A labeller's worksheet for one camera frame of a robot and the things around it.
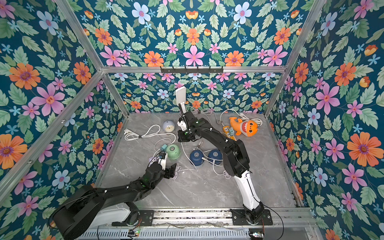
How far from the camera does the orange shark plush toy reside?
1028 mm

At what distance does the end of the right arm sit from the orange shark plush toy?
15.3 inches

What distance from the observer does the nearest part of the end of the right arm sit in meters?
0.69
